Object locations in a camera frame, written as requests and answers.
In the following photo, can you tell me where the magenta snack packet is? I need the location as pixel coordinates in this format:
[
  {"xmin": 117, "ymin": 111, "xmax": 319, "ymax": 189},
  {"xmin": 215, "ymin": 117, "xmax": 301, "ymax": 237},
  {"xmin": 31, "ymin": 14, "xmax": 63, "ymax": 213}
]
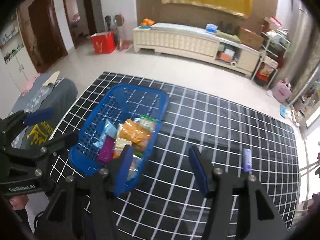
[{"xmin": 97, "ymin": 135, "xmax": 115, "ymax": 164}]

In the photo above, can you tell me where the red paper bag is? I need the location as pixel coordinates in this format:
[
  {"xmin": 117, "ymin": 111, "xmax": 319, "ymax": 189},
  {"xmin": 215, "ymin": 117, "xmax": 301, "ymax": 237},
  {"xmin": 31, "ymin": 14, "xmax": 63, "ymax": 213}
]
[{"xmin": 90, "ymin": 31, "xmax": 116, "ymax": 54}]

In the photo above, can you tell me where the large blue cartoon snack bag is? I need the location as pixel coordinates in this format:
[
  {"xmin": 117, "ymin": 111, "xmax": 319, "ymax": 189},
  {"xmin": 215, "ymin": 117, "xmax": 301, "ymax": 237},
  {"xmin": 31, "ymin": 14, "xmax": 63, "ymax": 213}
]
[{"xmin": 93, "ymin": 119, "xmax": 118, "ymax": 149}]

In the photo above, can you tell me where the green folded cloth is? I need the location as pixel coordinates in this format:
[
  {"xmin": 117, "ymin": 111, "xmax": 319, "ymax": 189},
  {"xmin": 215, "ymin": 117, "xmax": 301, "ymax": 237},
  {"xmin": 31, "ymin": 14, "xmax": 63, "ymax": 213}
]
[{"xmin": 216, "ymin": 30, "xmax": 241, "ymax": 44}]

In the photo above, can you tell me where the white metal shelf rack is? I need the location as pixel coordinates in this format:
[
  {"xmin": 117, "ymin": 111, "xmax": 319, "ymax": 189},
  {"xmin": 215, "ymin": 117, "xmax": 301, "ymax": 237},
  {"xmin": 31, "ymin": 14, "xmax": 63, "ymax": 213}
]
[{"xmin": 251, "ymin": 17, "xmax": 291, "ymax": 89}]

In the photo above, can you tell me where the brown cardboard box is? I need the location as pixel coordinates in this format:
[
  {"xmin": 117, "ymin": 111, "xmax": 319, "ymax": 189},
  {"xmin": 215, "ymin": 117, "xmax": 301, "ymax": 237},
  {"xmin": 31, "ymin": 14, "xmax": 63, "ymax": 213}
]
[{"xmin": 237, "ymin": 27, "xmax": 264, "ymax": 50}]

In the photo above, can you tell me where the plate of oranges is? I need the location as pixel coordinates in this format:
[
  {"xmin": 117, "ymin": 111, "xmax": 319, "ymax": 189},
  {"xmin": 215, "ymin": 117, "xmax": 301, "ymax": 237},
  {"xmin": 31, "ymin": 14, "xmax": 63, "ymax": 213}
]
[{"xmin": 139, "ymin": 18, "xmax": 155, "ymax": 29}]

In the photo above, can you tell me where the grey queen print cover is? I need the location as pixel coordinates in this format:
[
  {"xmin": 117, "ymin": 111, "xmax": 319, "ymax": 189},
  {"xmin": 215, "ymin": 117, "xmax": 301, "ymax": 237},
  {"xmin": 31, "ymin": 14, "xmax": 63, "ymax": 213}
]
[{"xmin": 11, "ymin": 76, "xmax": 78, "ymax": 149}]

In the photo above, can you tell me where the pink cloth on sofa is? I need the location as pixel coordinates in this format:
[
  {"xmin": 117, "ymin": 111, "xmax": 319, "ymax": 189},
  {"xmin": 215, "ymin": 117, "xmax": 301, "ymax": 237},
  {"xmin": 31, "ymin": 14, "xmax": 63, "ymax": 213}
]
[{"xmin": 21, "ymin": 73, "xmax": 41, "ymax": 96}]

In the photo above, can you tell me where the left hand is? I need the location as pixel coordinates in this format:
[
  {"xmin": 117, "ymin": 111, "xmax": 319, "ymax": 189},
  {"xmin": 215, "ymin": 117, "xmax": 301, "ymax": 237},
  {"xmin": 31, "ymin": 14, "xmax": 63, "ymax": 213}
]
[{"xmin": 9, "ymin": 195, "xmax": 29, "ymax": 211}]

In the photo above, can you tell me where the cream TV cabinet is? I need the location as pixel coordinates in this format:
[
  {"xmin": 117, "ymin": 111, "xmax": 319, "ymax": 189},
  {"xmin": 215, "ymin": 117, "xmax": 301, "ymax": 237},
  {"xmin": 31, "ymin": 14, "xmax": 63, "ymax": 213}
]
[{"xmin": 133, "ymin": 23, "xmax": 260, "ymax": 76}]

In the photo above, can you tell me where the black white grid tablecloth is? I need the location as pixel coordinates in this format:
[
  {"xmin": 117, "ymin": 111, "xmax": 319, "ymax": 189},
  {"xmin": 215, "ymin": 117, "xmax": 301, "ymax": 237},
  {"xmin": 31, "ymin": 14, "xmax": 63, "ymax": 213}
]
[{"xmin": 50, "ymin": 72, "xmax": 299, "ymax": 239}]

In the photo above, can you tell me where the clear cracker pack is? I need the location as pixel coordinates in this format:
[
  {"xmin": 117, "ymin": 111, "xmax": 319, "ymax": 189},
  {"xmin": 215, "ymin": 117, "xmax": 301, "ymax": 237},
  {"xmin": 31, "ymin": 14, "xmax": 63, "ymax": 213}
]
[{"xmin": 113, "ymin": 137, "xmax": 132, "ymax": 159}]

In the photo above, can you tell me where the blue tissue box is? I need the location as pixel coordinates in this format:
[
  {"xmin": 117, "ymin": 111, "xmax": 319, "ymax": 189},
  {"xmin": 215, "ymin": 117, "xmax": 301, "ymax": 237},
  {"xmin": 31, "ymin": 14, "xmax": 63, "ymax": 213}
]
[{"xmin": 206, "ymin": 23, "xmax": 219, "ymax": 34}]

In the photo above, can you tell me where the pink tote bag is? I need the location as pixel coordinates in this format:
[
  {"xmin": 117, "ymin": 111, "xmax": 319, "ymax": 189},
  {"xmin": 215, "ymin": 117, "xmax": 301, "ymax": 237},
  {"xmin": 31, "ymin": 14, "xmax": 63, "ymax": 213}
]
[{"xmin": 271, "ymin": 79, "xmax": 292, "ymax": 103}]

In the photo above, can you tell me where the orange snack packet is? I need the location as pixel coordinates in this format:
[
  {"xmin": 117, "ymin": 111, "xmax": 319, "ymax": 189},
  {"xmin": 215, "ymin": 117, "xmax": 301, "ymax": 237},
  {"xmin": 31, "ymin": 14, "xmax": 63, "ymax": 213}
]
[{"xmin": 119, "ymin": 119, "xmax": 151, "ymax": 150}]

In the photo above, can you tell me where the blue plastic basket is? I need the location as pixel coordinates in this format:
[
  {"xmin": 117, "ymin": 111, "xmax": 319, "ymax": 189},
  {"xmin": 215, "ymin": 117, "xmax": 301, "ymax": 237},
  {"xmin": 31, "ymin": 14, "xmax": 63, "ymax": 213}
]
[{"xmin": 69, "ymin": 84, "xmax": 169, "ymax": 196}]

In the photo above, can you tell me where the green cracker pack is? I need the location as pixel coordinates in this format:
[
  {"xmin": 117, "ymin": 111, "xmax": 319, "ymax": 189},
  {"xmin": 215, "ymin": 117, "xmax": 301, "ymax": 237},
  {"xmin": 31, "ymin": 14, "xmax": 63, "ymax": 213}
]
[{"xmin": 133, "ymin": 115, "xmax": 157, "ymax": 133}]

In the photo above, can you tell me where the purple snack packet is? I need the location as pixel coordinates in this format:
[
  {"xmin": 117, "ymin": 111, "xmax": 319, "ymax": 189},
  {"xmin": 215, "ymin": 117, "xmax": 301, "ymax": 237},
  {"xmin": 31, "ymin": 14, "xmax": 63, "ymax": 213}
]
[{"xmin": 242, "ymin": 148, "xmax": 252, "ymax": 173}]

